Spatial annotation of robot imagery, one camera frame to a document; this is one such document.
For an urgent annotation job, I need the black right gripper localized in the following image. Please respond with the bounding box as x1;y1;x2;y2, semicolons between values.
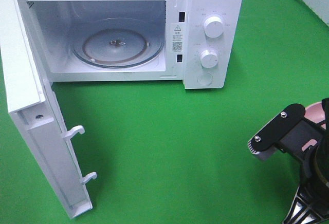
282;98;328;224

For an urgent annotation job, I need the pink round plate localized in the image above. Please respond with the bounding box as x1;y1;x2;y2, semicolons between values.
302;102;326;152

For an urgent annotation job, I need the round white door button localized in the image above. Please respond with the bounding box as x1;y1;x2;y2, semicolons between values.
197;73;213;86

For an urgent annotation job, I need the green table cloth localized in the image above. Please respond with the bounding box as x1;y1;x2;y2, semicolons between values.
1;0;328;223

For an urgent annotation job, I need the lower white round knob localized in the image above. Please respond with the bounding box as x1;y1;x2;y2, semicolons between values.
200;49;219;69

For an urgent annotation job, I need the white round knob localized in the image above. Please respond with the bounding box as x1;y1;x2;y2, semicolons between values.
200;49;219;69
203;15;224;39

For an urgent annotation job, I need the upper white round knob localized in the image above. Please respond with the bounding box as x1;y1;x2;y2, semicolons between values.
203;15;224;39

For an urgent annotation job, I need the white microwave oven body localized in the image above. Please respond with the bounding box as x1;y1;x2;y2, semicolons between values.
23;0;242;89

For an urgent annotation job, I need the glass microwave turntable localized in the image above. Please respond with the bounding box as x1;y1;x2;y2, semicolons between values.
71;17;165;69

